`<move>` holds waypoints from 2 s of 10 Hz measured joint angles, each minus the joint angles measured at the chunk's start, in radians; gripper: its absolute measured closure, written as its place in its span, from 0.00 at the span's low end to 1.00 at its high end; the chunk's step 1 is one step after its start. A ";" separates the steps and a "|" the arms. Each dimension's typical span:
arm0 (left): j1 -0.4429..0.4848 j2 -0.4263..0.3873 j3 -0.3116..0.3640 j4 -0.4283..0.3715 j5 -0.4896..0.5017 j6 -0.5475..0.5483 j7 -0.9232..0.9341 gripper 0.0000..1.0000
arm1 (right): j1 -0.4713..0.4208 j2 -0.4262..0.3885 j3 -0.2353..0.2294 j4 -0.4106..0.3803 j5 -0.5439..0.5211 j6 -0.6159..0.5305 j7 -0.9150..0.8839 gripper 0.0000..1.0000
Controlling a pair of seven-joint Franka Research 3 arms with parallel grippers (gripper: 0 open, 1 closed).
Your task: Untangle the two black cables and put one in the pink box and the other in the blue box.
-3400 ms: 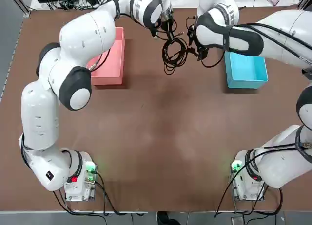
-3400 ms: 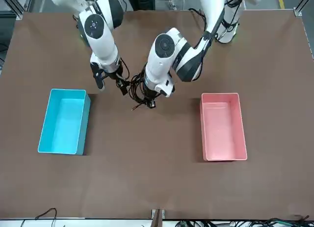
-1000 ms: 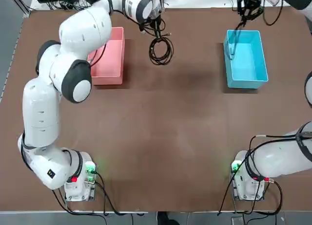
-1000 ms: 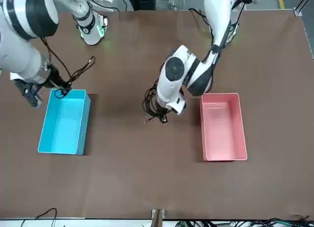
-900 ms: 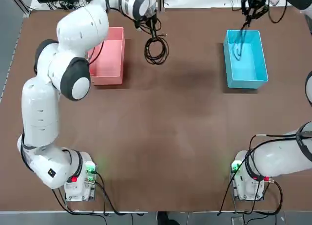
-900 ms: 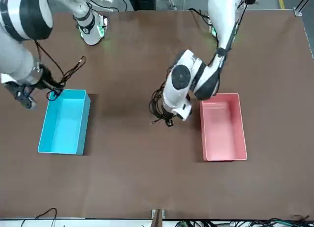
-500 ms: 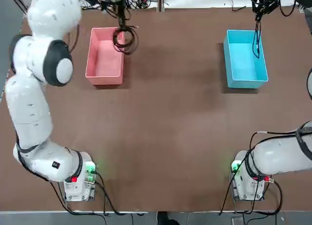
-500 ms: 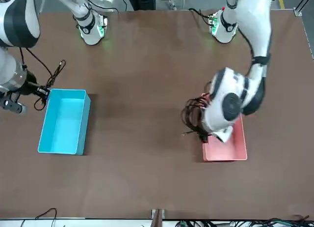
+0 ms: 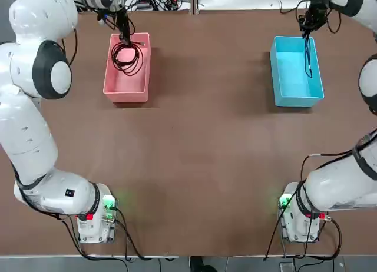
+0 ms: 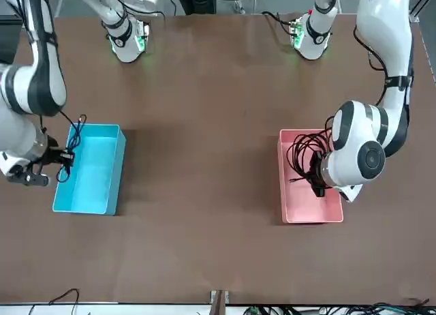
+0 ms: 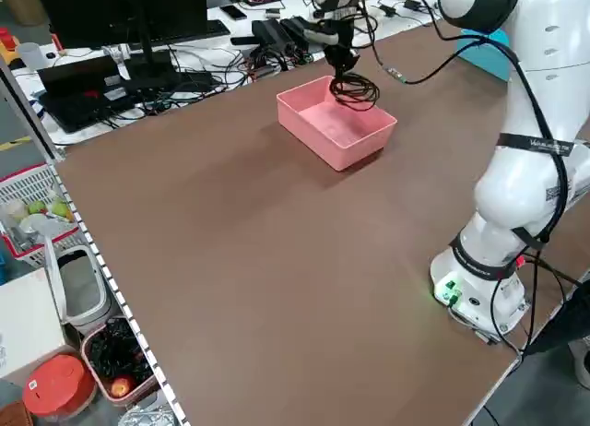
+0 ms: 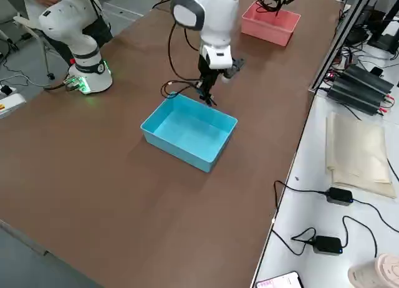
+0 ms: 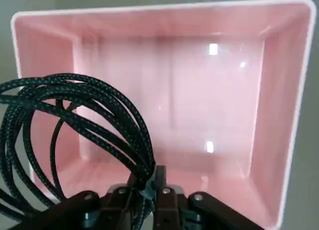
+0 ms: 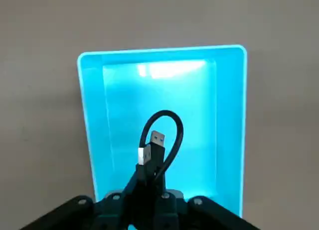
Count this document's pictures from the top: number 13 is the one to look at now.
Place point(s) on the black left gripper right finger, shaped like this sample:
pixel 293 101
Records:
pixel 167 210

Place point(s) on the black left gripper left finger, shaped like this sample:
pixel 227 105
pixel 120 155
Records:
pixel 79 207

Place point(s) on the pink plastic box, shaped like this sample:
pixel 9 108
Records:
pixel 199 90

